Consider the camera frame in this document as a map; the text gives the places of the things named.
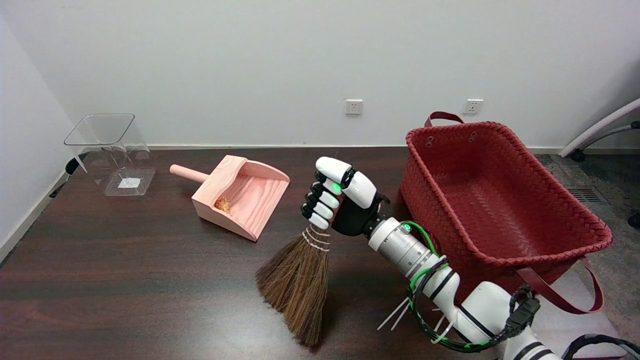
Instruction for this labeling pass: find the grey office chair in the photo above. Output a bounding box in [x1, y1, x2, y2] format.
[558, 97, 640, 228]

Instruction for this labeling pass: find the pink wooden dustpan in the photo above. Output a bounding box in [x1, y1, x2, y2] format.
[169, 155, 291, 242]

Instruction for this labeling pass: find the floor vent grille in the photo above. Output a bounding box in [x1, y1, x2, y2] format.
[565, 186, 606, 204]

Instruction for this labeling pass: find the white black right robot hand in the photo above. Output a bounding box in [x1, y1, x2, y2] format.
[300, 156, 391, 238]

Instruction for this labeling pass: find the green robot cable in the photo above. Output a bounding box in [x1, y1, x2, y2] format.
[402, 220, 501, 351]

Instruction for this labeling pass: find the clear plastic container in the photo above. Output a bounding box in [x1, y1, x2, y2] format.
[63, 113, 157, 197]

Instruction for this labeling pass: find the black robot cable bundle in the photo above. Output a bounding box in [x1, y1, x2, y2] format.
[405, 222, 640, 360]

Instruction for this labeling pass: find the red woven basket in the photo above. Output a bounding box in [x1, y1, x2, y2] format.
[398, 111, 614, 315]

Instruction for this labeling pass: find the brown straw hand broom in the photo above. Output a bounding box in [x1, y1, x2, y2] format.
[255, 225, 333, 348]

